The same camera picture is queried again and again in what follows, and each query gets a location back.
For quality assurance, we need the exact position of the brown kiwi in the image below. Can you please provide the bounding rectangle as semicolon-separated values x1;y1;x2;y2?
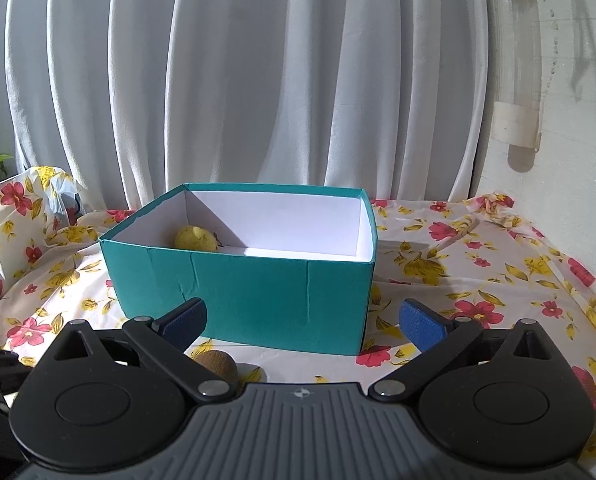
194;350;239;384

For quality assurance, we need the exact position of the yellow-green pear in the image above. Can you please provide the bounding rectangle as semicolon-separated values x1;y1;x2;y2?
173;226;219;252

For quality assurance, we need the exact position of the floral tablecloth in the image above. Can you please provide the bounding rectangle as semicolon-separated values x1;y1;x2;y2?
0;164;596;476

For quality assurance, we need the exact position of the teal cardboard box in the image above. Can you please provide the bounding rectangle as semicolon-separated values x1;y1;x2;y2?
100;183;377;356

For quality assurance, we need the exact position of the white curtain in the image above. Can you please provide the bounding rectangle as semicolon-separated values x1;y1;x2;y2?
0;0;488;208

